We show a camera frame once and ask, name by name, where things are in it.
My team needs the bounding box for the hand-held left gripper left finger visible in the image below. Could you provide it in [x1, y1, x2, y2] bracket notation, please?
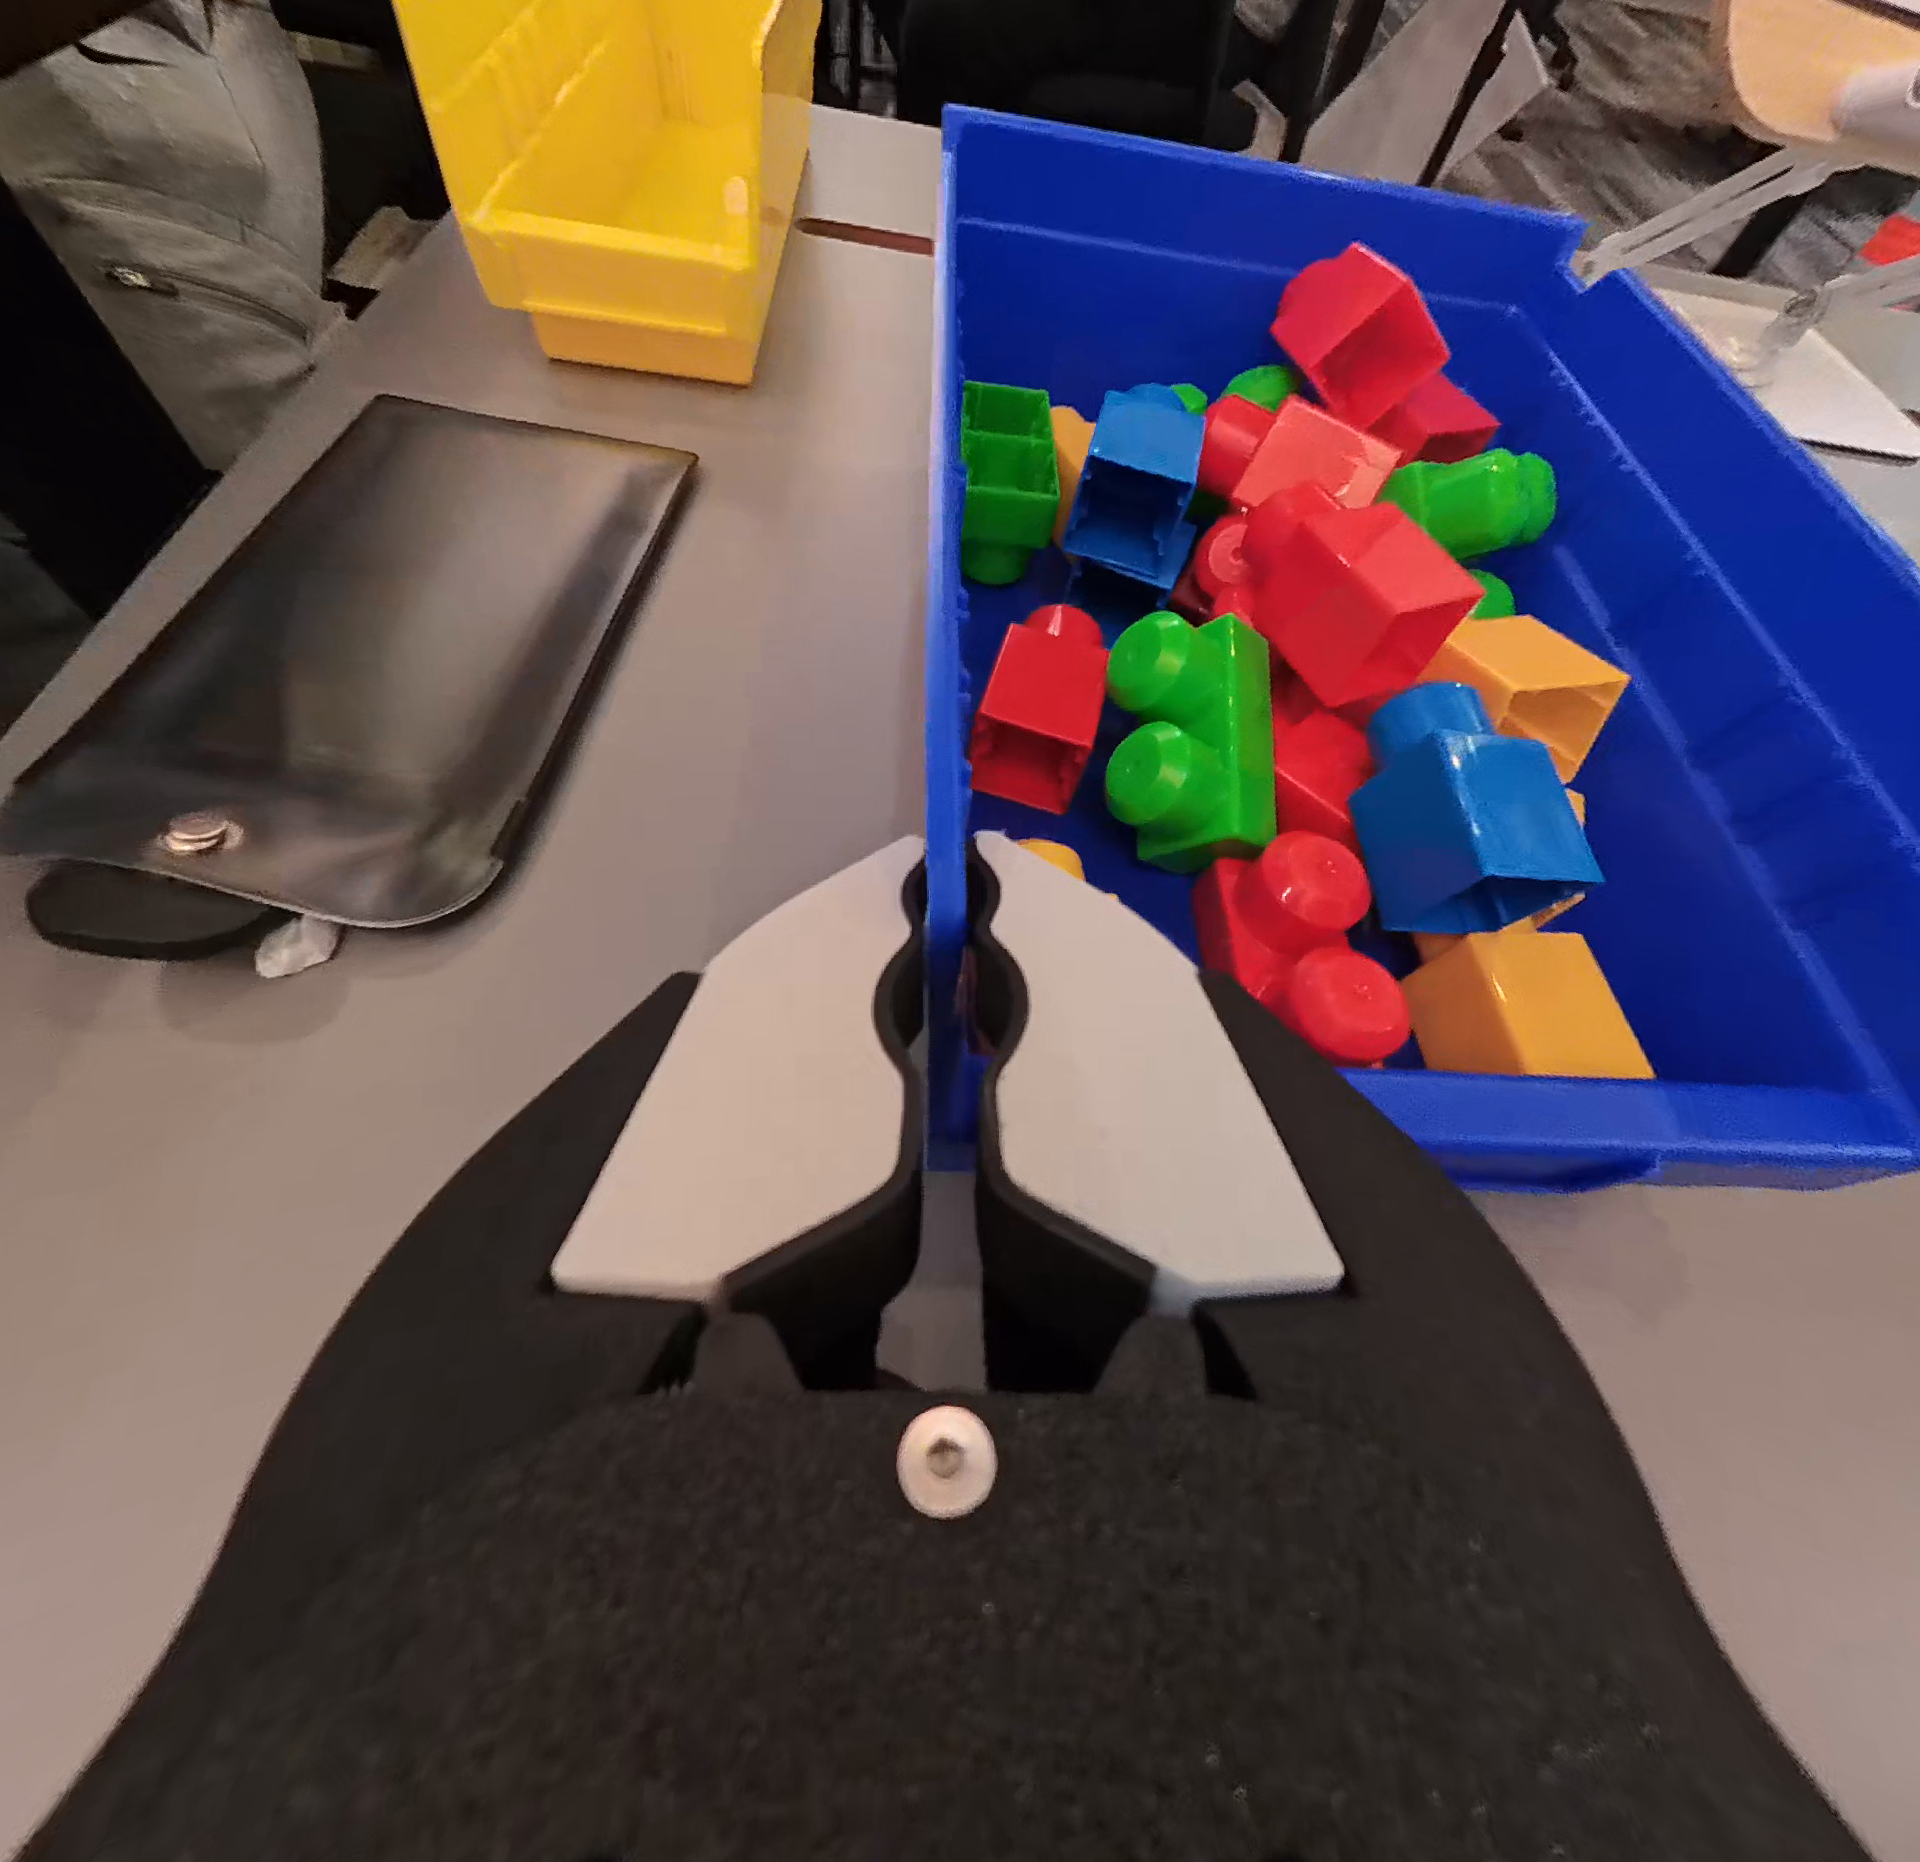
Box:
[550, 837, 936, 1301]

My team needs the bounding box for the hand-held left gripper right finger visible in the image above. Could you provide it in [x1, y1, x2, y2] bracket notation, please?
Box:
[965, 833, 1347, 1309]

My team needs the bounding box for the blue plastic bin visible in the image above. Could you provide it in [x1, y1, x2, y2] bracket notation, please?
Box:
[925, 110, 1920, 1191]

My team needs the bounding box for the pile of colourful toy blocks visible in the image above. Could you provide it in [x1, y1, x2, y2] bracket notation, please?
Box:
[964, 240, 1657, 1084]

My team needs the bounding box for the black leather pouch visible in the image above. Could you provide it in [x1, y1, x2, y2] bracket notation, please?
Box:
[0, 401, 701, 957]

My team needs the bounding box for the yellow plastic bin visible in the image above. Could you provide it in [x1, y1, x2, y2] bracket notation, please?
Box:
[391, 0, 822, 389]

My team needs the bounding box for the white document stand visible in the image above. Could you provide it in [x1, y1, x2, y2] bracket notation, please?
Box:
[1574, 66, 1920, 461]

